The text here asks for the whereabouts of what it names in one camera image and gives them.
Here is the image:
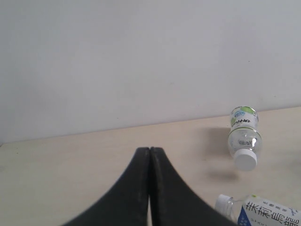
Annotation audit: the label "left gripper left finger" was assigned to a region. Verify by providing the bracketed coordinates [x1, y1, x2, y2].
[65, 147, 150, 226]

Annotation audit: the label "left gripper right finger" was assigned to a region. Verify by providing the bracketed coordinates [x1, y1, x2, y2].
[150, 147, 235, 226]

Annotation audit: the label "green label clear bottle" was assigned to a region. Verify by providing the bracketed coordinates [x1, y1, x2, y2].
[228, 106, 262, 171]

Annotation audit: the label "Suntory white label bottle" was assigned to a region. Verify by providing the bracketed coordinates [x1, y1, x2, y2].
[214, 194, 301, 226]

